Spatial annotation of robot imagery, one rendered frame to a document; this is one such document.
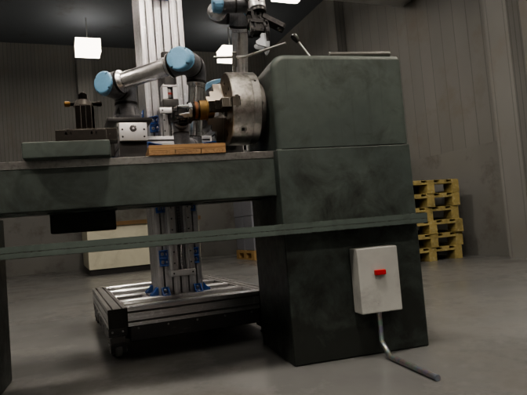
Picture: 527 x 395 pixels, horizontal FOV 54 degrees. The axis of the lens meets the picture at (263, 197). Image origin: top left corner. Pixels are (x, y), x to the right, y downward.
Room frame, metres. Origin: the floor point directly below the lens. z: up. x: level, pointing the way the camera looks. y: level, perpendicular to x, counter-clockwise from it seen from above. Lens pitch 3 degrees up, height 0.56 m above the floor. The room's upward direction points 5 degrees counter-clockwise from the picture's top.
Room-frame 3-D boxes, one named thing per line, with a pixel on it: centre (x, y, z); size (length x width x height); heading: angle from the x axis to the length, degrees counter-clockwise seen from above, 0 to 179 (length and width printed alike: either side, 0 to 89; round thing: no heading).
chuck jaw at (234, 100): (2.16, 0.13, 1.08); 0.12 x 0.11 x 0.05; 16
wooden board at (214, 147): (2.20, 0.33, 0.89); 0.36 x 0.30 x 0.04; 16
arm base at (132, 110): (2.71, 0.68, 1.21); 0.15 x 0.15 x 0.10
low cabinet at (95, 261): (9.47, 2.33, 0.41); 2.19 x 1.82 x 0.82; 21
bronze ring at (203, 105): (2.22, 0.23, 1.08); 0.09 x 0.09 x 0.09; 16
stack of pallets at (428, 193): (6.57, -1.68, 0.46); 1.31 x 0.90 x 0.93; 21
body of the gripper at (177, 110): (2.31, 0.33, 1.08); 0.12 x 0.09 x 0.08; 14
